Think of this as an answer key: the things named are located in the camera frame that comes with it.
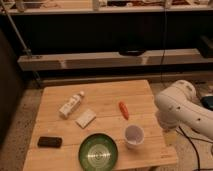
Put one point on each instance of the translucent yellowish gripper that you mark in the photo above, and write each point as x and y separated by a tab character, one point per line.
170	137

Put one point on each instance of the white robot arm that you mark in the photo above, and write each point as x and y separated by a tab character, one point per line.
176	104

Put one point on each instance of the white sponge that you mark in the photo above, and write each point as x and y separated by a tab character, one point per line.
85	118

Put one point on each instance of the white paper cup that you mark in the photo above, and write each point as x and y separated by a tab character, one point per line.
133	136

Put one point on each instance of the wooden table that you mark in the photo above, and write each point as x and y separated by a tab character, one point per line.
103	99

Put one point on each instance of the green ceramic bowl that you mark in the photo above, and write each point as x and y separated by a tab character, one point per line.
98	152

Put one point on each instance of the black object on shelf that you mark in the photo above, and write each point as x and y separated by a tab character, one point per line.
131	51

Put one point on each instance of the lower wooden shelf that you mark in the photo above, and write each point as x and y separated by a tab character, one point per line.
111	59

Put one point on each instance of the wooden shelf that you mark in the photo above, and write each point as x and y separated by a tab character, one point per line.
111	59
31	7

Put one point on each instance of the white plastic bottle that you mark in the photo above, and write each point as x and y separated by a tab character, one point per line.
70	106

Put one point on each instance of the black rectangular case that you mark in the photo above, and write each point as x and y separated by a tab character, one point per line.
52	142

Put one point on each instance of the metal shelf pole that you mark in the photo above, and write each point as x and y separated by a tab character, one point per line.
26	50

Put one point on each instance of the upper wooden shelf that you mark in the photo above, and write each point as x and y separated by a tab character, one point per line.
31	7

